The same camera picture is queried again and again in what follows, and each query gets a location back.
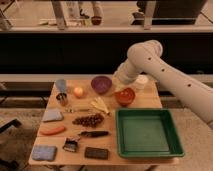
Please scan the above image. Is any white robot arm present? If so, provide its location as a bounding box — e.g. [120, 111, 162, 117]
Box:
[113, 40, 213, 129]

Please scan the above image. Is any green plastic tray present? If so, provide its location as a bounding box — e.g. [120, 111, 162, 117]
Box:
[115, 108, 184, 158]

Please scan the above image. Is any purple bowl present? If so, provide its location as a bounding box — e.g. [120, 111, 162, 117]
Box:
[91, 76, 112, 94]

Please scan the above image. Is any yellow banana bunch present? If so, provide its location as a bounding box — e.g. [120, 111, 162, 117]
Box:
[91, 97, 110, 114]

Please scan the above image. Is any peach apple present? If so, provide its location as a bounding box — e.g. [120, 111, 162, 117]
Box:
[73, 87, 84, 98]

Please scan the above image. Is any white cup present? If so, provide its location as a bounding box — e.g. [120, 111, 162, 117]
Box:
[134, 75, 149, 90]

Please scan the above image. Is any bunch of dark grapes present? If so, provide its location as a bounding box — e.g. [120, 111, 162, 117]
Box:
[72, 113, 104, 128]

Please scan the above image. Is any light blue cup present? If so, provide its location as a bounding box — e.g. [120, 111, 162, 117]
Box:
[55, 79, 67, 93]

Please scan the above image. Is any small metal cup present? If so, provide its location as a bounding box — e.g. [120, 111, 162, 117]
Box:
[56, 93, 68, 106]

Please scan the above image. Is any orange carrot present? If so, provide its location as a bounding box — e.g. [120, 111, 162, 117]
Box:
[39, 126, 66, 136]

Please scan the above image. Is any background dark red bowl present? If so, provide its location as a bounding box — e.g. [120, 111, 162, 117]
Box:
[91, 16, 102, 25]

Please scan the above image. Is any black rectangular block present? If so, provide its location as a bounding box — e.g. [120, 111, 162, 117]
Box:
[84, 147, 108, 159]

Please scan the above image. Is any black handled brush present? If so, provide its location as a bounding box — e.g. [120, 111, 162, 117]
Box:
[79, 131, 109, 138]

